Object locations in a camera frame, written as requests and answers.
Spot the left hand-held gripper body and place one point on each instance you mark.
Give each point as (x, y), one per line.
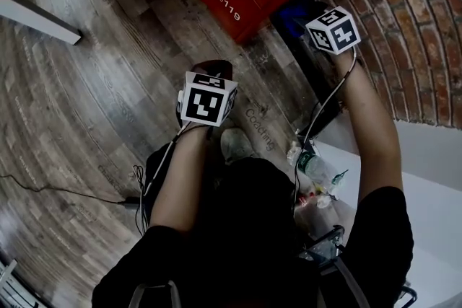
(202, 104)

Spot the black power adapter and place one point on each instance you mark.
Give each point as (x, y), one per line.
(130, 201)

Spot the person's white shoe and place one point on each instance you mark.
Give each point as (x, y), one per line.
(236, 146)

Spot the light blue table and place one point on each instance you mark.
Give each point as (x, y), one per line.
(36, 16)

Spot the clear plastic bottle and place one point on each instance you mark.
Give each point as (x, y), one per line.
(315, 167)

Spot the person's left forearm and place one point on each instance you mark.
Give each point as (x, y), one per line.
(180, 184)

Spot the person's black shirt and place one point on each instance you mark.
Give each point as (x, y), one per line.
(245, 245)

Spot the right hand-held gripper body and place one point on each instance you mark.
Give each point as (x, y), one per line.
(337, 34)

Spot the blue wiping cloth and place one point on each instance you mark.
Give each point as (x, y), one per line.
(288, 16)

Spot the person's right forearm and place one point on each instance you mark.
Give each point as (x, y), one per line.
(375, 126)

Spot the red drink can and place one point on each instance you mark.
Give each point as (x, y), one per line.
(307, 199)

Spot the person's black trousers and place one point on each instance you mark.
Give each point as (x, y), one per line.
(157, 158)

